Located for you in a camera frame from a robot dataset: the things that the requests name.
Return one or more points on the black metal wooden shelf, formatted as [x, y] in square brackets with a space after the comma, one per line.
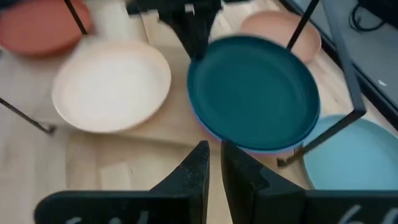
[352, 84]

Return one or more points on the light blue plate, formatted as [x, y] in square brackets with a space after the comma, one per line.
[357, 155]

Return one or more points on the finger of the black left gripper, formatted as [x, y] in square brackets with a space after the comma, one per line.
[192, 34]

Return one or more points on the peach plate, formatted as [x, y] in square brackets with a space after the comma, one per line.
[273, 28]

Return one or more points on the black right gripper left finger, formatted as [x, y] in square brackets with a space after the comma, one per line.
[174, 202]

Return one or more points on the pink plate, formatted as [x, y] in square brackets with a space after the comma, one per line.
[273, 152]

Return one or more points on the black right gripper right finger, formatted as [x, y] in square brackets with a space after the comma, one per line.
[264, 202]

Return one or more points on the terracotta red plate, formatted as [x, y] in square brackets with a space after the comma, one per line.
[37, 31]

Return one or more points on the cream plate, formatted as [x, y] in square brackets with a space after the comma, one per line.
[109, 87]

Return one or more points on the dark teal plate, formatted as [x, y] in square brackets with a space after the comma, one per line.
[248, 93]

